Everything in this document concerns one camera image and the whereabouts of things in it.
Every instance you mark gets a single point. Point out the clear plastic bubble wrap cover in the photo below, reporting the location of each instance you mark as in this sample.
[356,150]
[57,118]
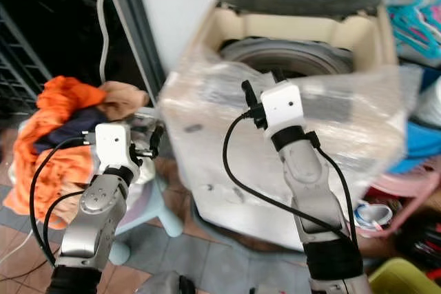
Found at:
[200,108]

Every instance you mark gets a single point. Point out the beige top-load washing machine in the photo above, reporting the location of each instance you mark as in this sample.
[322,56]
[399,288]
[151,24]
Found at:
[248,215]

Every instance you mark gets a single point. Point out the pink plastic stool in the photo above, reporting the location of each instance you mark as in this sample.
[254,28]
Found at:
[413,184]

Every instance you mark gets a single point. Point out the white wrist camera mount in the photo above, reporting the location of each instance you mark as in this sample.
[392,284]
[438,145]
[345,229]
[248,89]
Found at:
[282,104]
[112,144]

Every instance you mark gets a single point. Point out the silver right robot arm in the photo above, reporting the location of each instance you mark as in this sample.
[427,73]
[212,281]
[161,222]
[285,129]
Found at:
[310,184]

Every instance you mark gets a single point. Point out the tan cloth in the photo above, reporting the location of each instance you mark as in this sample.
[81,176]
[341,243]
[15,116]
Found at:
[124,100]

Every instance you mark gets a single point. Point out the grey door frame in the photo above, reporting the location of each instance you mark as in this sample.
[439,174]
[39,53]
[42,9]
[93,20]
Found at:
[134,18]

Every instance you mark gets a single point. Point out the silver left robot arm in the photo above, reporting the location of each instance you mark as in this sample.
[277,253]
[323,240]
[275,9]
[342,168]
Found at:
[93,225]

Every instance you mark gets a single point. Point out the dark metal grille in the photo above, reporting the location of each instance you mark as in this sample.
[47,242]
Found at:
[27,56]

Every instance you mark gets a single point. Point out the white tape roll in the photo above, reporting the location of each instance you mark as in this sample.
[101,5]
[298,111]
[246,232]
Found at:
[362,215]

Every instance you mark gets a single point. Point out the blue plastic tub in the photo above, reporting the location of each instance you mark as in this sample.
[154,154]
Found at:
[420,146]

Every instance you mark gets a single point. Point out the teal clothes hangers bundle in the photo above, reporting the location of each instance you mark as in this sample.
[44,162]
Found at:
[413,25]

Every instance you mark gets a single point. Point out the orange cloth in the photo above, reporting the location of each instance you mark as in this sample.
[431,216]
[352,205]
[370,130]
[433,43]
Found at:
[62,98]

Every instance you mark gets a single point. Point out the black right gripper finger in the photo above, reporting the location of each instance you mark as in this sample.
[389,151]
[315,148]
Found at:
[278,77]
[249,94]

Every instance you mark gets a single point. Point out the dark navy cloth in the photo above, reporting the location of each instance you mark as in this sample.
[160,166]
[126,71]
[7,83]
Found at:
[76,125]

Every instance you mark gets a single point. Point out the yellow-green plastic bin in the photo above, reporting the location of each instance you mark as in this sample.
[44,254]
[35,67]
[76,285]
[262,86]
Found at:
[406,280]

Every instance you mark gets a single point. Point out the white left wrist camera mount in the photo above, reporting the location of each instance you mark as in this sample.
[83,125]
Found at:
[112,144]

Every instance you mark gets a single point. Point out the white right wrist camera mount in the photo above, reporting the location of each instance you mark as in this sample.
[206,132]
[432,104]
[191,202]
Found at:
[282,104]

